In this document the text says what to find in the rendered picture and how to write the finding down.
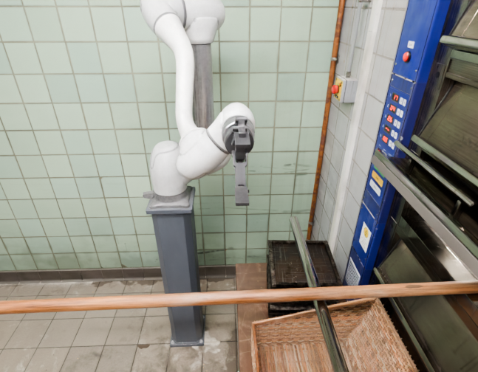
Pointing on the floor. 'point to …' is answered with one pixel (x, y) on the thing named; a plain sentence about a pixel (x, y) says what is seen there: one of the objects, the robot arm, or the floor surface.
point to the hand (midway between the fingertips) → (242, 174)
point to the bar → (337, 361)
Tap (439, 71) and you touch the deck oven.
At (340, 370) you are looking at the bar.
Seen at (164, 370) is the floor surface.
